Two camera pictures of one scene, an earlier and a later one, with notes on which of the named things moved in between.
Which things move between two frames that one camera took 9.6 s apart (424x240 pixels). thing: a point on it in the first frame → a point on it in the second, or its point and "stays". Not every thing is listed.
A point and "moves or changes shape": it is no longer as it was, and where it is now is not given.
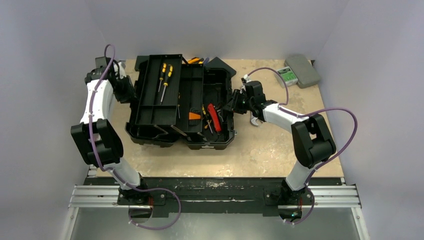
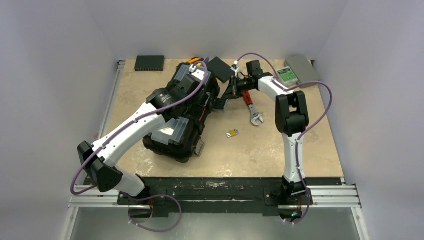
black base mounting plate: (214, 196) stays
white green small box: (290, 78) stays
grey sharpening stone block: (305, 74) stays
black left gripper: (129, 96) → (176, 83)
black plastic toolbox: (175, 104) moves or changes shape
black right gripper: (237, 102) → (233, 87)
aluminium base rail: (324, 197) stays
